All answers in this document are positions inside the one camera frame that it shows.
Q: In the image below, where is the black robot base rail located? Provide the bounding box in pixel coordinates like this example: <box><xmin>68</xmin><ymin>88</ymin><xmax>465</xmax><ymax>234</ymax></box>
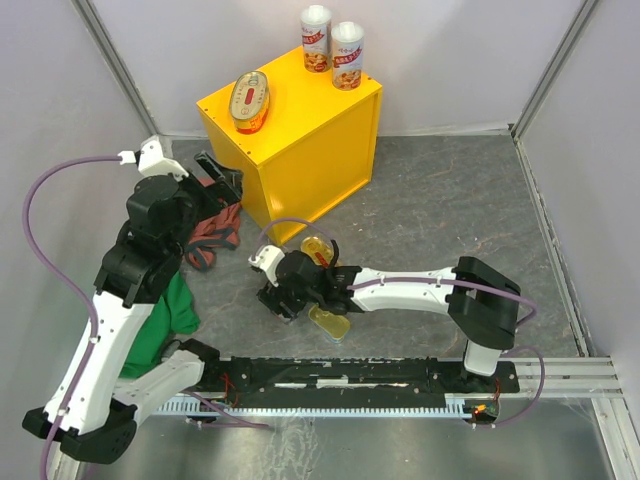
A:
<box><xmin>180</xmin><ymin>339</ymin><xmax>520</xmax><ymax>411</ymax></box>

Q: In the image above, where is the white porridge can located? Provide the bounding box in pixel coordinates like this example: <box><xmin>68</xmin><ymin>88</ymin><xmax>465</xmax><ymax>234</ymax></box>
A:
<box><xmin>300</xmin><ymin>5</ymin><xmax>332</xmax><ymax>73</ymax></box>
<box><xmin>331</xmin><ymin>21</ymin><xmax>364</xmax><ymax>91</ymax></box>

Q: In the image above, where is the slotted cable duct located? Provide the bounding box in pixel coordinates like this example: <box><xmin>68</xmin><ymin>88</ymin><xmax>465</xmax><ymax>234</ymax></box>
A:
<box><xmin>154</xmin><ymin>392</ymin><xmax>476</xmax><ymax>416</ymax></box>

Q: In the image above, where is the green cloth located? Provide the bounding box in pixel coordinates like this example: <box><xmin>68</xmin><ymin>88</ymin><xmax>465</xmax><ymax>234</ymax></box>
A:
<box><xmin>119</xmin><ymin>273</ymin><xmax>201</xmax><ymax>379</ymax></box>

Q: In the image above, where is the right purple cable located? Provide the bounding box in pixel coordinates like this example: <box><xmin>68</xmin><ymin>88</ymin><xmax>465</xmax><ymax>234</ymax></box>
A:
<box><xmin>252</xmin><ymin>217</ymin><xmax>342</xmax><ymax>271</ymax></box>

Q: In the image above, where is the rectangular gold tin front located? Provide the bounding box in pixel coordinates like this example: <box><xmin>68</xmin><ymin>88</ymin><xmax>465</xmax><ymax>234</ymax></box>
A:
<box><xmin>308</xmin><ymin>305</ymin><xmax>351</xmax><ymax>343</ymax></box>

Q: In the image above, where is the red cloth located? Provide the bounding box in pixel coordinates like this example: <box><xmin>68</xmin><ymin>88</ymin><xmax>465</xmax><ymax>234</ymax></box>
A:
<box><xmin>184</xmin><ymin>202</ymin><xmax>241</xmax><ymax>272</ymax></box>

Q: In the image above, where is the yellow wooden cabinet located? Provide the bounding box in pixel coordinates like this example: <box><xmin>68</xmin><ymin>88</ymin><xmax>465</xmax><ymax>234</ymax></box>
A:
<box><xmin>197</xmin><ymin>48</ymin><xmax>383</xmax><ymax>245</ymax></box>

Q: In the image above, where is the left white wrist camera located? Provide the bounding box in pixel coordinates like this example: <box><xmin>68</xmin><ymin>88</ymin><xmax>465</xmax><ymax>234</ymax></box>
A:
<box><xmin>118</xmin><ymin>135</ymin><xmax>189</xmax><ymax>182</ymax></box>

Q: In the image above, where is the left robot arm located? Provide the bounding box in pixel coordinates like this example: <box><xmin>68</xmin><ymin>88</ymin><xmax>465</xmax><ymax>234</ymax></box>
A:
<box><xmin>22</xmin><ymin>153</ymin><xmax>241</xmax><ymax>465</ymax></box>

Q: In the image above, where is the oval gold fish tin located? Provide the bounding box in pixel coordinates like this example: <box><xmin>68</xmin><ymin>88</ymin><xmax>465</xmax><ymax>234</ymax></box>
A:
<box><xmin>229</xmin><ymin>71</ymin><xmax>270</xmax><ymax>134</ymax></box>

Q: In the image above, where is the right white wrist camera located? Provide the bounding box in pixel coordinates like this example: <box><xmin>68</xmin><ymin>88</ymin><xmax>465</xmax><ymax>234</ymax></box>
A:
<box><xmin>249</xmin><ymin>244</ymin><xmax>285</xmax><ymax>287</ymax></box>

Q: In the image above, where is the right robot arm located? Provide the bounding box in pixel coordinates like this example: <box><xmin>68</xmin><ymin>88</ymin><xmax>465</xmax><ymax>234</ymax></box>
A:
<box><xmin>249</xmin><ymin>245</ymin><xmax>521</xmax><ymax>391</ymax></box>

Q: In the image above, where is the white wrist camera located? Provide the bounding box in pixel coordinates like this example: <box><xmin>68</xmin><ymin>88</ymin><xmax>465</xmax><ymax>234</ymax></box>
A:
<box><xmin>249</xmin><ymin>244</ymin><xmax>285</xmax><ymax>287</ymax></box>
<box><xmin>118</xmin><ymin>135</ymin><xmax>189</xmax><ymax>182</ymax></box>

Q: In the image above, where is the oval gold tin on floor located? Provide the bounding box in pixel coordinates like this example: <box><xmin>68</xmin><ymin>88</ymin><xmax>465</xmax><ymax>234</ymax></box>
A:
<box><xmin>300</xmin><ymin>236</ymin><xmax>335</xmax><ymax>268</ymax></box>

